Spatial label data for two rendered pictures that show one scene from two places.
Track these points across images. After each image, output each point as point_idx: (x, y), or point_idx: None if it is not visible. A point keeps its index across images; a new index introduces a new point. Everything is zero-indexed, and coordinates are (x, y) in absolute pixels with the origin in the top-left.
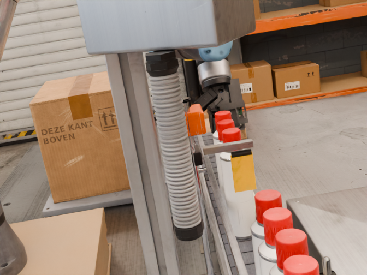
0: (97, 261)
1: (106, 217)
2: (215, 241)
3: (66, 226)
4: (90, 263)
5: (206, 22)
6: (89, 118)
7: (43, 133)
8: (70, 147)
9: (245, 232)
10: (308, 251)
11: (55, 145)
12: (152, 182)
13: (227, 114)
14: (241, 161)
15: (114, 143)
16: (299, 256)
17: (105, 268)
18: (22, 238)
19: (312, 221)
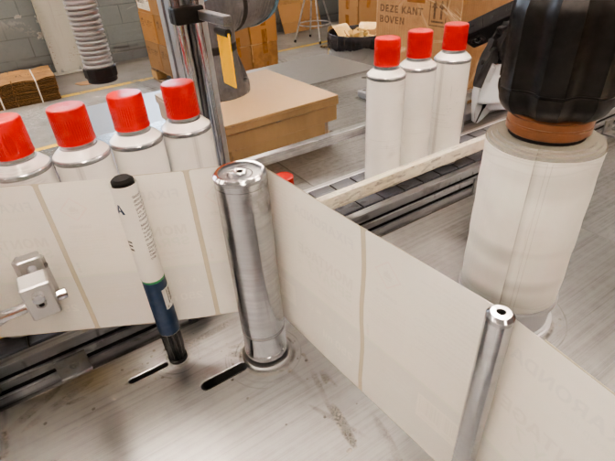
0: (250, 123)
1: None
2: (352, 172)
3: (293, 93)
4: (240, 120)
5: None
6: (421, 5)
7: (381, 8)
8: (398, 34)
9: (369, 177)
10: (69, 133)
11: (387, 26)
12: (170, 33)
13: (454, 26)
14: (222, 43)
15: (436, 45)
16: (13, 115)
17: (288, 143)
18: (264, 87)
19: (447, 218)
